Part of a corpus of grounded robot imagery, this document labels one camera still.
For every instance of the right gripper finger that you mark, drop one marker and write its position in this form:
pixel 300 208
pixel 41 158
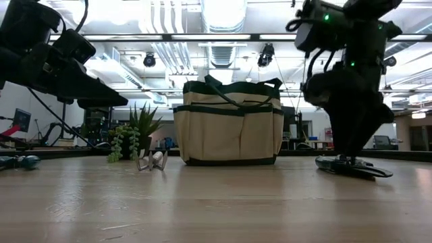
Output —
pixel 362 130
pixel 341 131

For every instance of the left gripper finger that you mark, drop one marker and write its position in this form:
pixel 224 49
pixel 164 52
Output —
pixel 98 96

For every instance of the blue pruning shears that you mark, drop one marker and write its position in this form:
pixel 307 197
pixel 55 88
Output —
pixel 368 170

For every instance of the green pruning shears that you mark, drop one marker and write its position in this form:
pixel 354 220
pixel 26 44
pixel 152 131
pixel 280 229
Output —
pixel 28 162

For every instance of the beige green gardening bag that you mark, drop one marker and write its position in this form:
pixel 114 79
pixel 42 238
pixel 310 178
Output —
pixel 219 135

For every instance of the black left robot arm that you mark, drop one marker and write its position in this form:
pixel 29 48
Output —
pixel 20 17

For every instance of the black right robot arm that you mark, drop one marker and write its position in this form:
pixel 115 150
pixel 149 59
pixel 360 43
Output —
pixel 364 20

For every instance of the black office chair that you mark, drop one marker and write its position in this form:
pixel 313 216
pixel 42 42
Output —
pixel 383 141

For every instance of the background work table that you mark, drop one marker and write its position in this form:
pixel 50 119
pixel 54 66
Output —
pixel 317 142

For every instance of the black equipment rack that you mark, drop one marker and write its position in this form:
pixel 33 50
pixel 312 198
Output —
pixel 96 125

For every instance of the black background monitor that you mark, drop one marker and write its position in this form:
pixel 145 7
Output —
pixel 22 119

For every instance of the potted succulent plant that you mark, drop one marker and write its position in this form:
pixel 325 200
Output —
pixel 145 125

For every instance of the black ceiling spotlight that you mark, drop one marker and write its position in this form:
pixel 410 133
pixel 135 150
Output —
pixel 266 55
pixel 149 60

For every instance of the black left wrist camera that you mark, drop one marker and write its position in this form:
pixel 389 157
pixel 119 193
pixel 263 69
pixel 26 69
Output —
pixel 74 45

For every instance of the black overhead frame bar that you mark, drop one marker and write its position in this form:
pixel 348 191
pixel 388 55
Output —
pixel 255 37

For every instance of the silver ceiling air duct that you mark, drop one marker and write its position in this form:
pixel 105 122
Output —
pixel 222 13

